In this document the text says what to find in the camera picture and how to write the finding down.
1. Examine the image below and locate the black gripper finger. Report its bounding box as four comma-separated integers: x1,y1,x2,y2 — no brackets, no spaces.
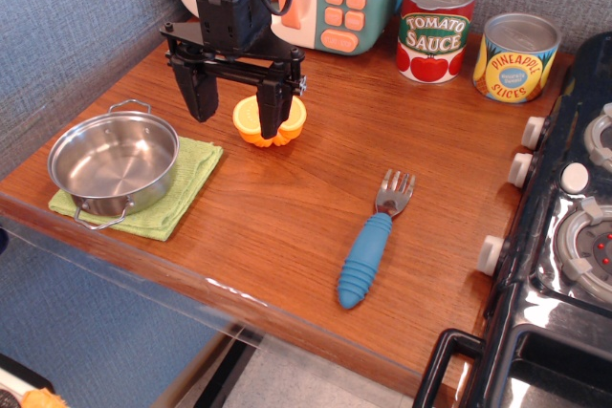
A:
170,55,219,122
256,80,293,140

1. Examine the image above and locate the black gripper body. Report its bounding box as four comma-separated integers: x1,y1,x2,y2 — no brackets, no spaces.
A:
161,0,306,96

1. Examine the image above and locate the stainless steel pan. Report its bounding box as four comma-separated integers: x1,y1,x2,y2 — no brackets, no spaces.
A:
47,99,180,230

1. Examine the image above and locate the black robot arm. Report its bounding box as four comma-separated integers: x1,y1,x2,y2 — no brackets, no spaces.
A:
161,0,306,139

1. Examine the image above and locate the orange toy half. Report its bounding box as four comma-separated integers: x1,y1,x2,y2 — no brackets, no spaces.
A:
232,96,307,148

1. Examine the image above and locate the green cloth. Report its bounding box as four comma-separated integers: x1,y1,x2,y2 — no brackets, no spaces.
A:
48,136,225,243

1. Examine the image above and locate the tomato sauce can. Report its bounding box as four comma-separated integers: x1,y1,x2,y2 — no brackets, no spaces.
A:
396,0,476,84

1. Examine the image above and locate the pineapple slices can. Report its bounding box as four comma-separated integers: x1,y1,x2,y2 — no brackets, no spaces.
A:
472,12,561,104

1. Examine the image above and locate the white stove knob middle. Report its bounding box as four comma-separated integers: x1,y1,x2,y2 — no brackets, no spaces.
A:
507,153,533,188

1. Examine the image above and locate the white stove knob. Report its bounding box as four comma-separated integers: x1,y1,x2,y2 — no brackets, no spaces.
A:
521,117,546,150
476,235,505,277
507,153,533,188

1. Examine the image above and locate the white stove knob upper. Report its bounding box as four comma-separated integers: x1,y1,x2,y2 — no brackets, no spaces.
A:
521,117,546,150

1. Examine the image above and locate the white stove knob lower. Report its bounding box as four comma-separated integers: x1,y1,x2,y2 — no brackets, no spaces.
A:
476,235,505,277

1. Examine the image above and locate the orange fuzzy object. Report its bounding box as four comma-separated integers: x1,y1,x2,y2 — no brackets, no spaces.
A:
21,388,68,408

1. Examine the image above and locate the black toy stove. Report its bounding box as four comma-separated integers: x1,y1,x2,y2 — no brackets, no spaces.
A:
414,32,611,407

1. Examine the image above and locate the blue handled fork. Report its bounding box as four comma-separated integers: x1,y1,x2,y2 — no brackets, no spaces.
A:
337,169,416,310

